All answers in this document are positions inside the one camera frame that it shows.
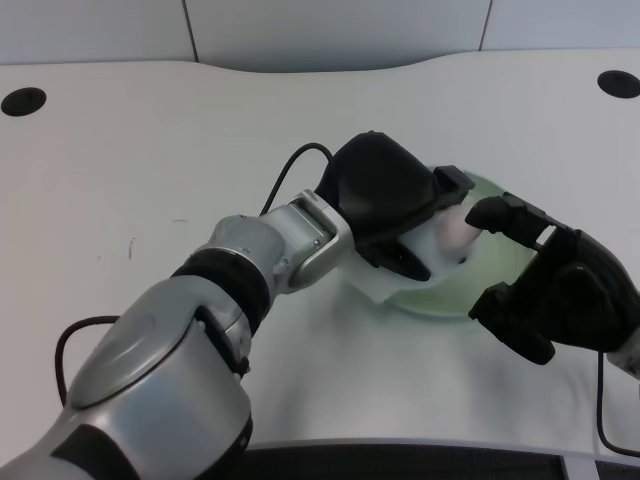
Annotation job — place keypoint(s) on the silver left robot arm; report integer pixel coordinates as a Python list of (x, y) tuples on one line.
[(175, 345)]

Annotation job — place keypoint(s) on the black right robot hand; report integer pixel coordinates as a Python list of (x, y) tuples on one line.
[(555, 285)]

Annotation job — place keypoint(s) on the green round plate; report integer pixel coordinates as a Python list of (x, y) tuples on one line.
[(450, 290)]

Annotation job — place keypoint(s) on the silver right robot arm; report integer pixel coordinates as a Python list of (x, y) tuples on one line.
[(627, 357)]

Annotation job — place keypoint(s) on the white rabbit doll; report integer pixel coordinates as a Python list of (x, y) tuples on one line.
[(440, 255)]

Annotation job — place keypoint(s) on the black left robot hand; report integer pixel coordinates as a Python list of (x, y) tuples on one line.
[(385, 200)]

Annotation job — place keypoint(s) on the black chair seat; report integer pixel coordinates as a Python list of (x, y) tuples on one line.
[(400, 462)]

